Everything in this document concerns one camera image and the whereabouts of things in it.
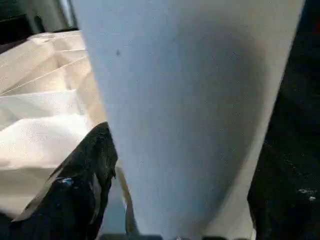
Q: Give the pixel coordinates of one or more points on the white plastic table leg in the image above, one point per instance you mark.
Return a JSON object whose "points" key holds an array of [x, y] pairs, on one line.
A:
{"points": [[195, 110]]}

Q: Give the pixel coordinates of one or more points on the white plastic table top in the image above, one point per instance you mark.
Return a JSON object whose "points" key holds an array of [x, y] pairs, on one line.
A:
{"points": [[40, 125]]}

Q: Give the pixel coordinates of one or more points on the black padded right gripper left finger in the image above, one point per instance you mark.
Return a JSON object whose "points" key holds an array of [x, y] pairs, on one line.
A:
{"points": [[75, 195]]}

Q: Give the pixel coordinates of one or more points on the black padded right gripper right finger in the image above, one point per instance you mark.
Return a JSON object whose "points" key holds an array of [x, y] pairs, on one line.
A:
{"points": [[290, 200]]}

